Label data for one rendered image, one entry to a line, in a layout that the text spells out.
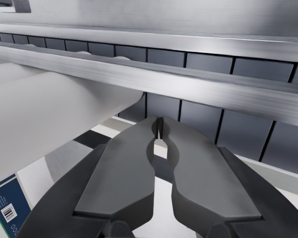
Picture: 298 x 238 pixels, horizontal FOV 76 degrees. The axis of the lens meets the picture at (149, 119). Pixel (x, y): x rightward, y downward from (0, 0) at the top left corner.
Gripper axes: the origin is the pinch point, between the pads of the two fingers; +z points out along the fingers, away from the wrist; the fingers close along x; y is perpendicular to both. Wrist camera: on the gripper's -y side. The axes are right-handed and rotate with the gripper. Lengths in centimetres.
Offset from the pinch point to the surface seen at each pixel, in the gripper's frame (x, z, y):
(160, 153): 0.4, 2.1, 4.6
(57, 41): -12.1, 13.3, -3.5
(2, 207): -30.2, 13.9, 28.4
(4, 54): -12.4, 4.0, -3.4
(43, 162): -22.8, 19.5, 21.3
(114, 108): -3.6, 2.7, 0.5
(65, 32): -10.7, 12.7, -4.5
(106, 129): -5.1, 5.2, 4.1
